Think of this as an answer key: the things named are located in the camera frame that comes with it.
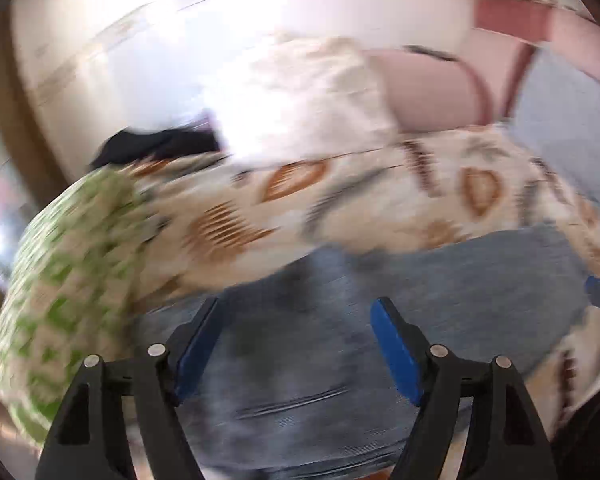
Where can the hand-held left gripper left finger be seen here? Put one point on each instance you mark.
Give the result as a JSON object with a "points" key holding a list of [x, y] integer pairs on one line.
{"points": [[196, 347]]}

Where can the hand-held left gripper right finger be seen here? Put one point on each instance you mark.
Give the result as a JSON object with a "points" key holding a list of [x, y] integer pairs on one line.
{"points": [[399, 350]]}

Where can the blue denim pants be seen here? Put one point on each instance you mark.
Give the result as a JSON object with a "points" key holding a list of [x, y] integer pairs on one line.
{"points": [[430, 280]]}

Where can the green and white patterned cloth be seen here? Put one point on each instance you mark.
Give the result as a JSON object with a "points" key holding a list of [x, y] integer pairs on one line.
{"points": [[65, 280]]}

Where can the cream patterned bed blanket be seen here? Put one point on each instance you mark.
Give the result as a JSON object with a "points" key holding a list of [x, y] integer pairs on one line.
{"points": [[370, 195]]}

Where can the light blue cloth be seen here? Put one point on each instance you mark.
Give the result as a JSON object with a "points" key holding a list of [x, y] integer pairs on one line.
{"points": [[570, 125]]}

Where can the dark cloth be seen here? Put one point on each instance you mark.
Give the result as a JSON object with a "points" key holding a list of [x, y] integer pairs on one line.
{"points": [[155, 146]]}

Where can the pink pillow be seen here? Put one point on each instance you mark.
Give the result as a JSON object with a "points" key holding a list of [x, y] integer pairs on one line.
{"points": [[430, 92]]}

